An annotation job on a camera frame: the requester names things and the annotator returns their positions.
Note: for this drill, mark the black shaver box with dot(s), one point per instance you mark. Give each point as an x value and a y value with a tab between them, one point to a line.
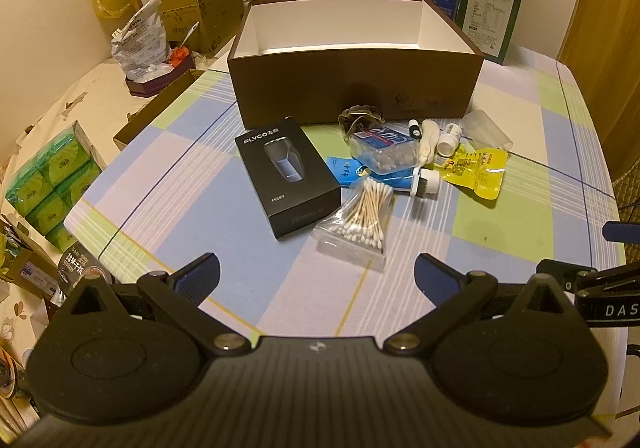
290	177

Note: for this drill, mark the bag of wooden cotton swabs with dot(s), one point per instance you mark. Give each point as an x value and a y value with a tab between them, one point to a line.
357	223

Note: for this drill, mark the orange small item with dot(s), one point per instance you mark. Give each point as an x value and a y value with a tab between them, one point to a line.
178	56

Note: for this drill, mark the dark hair scrunchie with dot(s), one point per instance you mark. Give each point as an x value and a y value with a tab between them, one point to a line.
357	120

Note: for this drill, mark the bundle of green tissue packs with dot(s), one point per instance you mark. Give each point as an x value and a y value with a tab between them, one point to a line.
55	183

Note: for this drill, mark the white slender tube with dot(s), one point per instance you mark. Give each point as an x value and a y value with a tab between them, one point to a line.
429	142

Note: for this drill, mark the green carton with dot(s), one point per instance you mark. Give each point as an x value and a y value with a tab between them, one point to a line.
492	17

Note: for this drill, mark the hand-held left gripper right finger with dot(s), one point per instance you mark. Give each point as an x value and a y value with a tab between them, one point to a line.
440	278

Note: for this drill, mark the yellow pouch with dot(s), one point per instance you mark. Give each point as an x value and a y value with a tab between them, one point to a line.
475	170

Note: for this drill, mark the blue tube with white cap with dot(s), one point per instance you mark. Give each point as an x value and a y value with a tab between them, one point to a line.
345	166

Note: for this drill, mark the clear cotton swab box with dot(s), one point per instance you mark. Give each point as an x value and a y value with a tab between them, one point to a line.
382	147

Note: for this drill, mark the silver foil bag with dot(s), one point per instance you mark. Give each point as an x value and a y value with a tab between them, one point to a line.
140	37

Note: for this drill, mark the brown cardboard box white inside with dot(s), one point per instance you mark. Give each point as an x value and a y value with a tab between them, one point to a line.
350	77

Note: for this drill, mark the maroon tray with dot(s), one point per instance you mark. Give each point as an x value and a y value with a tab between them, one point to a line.
155	85

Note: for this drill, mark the white pill bottle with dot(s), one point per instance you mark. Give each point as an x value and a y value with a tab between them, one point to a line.
449	137

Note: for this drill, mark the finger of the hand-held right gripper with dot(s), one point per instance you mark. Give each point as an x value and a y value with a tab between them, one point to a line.
560	268
622	231

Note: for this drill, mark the pastel checked tablecloth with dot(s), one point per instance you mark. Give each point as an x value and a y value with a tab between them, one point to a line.
500	228

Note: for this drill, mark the small printed carton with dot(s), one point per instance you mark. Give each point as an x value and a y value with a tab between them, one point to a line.
32	273

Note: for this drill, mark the metal spoon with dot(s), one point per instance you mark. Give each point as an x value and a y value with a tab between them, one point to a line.
187	37

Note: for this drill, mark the brown cardboard carton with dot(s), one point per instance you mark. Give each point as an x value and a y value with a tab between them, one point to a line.
215	7

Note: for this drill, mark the wicker chair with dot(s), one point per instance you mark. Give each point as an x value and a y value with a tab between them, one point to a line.
627	190

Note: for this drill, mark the brown box lid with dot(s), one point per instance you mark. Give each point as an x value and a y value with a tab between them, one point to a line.
145	117

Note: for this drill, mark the black printed packet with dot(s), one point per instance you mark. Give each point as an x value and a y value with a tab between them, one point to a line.
82	273

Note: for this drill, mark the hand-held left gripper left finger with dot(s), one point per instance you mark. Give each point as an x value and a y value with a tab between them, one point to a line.
195	278

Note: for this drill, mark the clear plastic cup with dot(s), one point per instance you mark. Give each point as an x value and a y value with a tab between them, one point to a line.
487	130

